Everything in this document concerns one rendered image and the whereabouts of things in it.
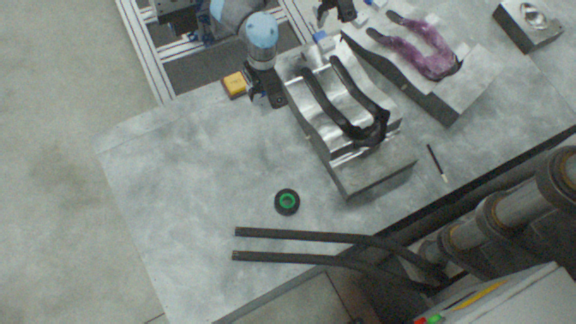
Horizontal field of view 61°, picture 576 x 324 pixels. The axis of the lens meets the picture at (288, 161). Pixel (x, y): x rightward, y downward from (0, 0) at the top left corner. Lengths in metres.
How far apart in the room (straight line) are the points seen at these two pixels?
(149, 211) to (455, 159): 0.99
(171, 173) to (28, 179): 1.17
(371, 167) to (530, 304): 0.77
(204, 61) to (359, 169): 1.18
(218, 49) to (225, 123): 0.91
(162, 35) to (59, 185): 0.88
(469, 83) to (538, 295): 0.94
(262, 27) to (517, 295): 0.77
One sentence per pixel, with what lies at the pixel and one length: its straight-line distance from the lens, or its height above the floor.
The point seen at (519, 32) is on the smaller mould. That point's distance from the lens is 1.98.
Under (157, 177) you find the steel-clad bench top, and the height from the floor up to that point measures 0.80.
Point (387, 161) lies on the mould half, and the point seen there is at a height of 0.86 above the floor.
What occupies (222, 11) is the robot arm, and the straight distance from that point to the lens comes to 1.26.
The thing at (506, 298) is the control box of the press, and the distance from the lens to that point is 0.89.
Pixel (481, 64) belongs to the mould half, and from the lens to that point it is 1.76.
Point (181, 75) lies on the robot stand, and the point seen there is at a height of 0.21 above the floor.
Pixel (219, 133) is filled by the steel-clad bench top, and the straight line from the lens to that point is 1.61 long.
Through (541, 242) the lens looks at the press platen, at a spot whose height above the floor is 1.29.
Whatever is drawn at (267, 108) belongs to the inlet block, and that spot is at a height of 0.95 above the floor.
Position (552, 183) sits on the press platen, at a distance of 0.90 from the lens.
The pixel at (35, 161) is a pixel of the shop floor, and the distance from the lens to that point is 2.65.
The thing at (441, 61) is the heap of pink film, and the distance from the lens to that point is 1.74.
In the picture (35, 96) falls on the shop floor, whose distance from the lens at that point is 2.82.
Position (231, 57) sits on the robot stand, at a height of 0.21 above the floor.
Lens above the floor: 2.26
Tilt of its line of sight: 68 degrees down
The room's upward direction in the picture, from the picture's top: 8 degrees clockwise
